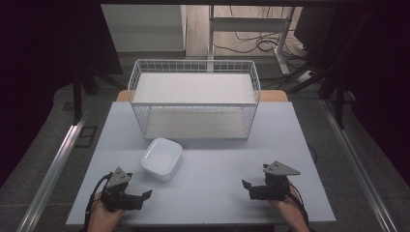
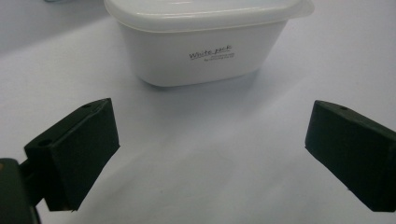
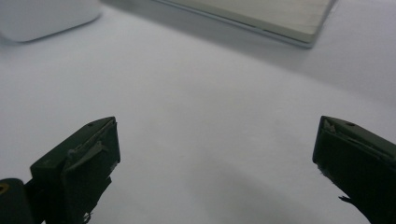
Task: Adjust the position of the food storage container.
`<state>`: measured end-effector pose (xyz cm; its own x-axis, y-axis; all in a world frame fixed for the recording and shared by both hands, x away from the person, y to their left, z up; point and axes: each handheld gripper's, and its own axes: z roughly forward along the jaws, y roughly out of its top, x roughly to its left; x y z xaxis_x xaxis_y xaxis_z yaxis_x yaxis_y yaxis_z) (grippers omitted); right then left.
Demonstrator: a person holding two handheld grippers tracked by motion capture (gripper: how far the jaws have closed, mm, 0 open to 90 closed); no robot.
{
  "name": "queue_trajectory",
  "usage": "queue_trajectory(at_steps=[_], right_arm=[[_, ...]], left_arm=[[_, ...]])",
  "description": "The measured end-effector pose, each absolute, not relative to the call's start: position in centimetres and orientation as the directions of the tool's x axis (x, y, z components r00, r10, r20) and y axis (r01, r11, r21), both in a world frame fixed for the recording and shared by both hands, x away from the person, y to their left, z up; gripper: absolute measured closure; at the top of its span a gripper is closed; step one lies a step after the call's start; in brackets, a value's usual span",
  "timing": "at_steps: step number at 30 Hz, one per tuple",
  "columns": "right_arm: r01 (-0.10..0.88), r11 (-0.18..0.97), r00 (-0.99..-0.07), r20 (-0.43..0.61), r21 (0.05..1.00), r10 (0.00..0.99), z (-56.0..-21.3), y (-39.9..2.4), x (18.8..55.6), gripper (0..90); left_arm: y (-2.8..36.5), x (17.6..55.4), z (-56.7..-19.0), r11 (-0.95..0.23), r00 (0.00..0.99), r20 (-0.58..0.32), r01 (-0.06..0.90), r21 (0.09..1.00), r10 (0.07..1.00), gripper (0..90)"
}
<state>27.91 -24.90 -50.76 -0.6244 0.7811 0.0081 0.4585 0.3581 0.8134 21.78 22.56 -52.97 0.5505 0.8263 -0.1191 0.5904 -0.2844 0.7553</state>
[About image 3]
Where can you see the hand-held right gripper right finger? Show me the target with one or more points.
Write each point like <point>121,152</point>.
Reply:
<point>358,161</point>

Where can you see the white rounded container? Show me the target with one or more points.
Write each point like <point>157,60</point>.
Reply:
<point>46,17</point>

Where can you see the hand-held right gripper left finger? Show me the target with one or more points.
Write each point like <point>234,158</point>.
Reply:
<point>77,168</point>

